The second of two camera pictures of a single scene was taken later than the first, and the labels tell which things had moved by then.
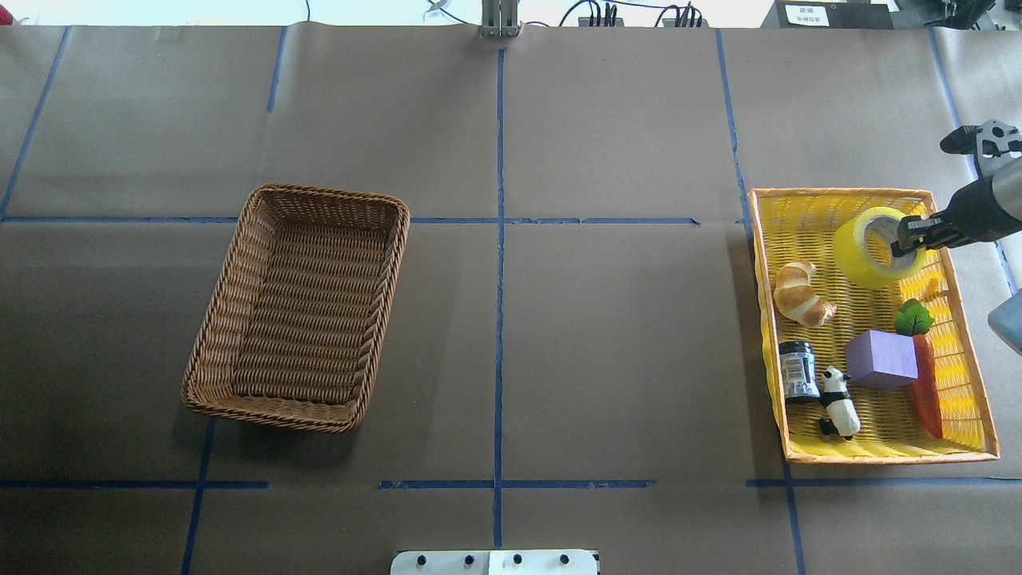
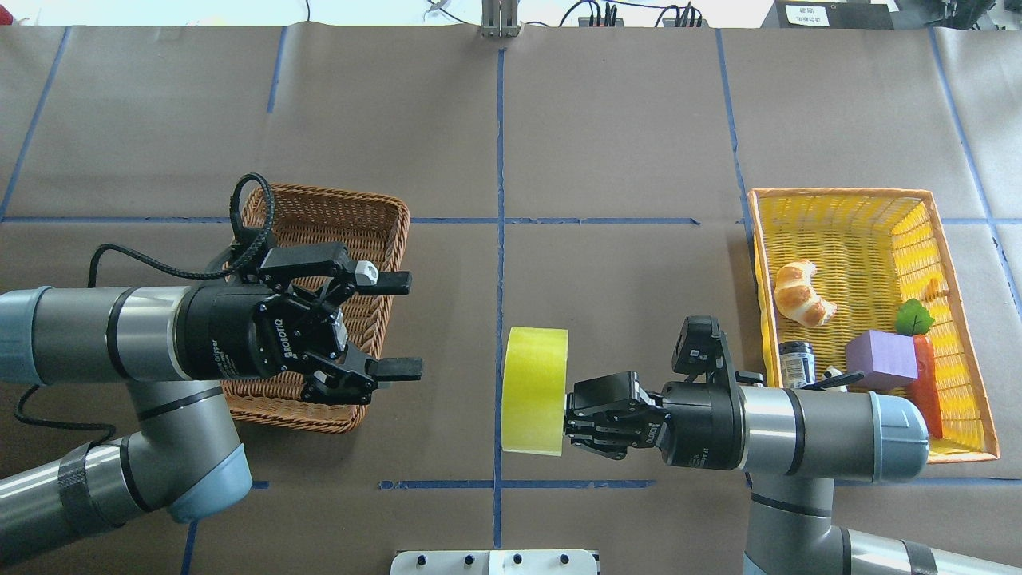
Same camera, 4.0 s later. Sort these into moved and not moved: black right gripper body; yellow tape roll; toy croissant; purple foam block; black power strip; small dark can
Moved: black right gripper body; yellow tape roll
Not moved: black power strip; toy croissant; purple foam block; small dark can
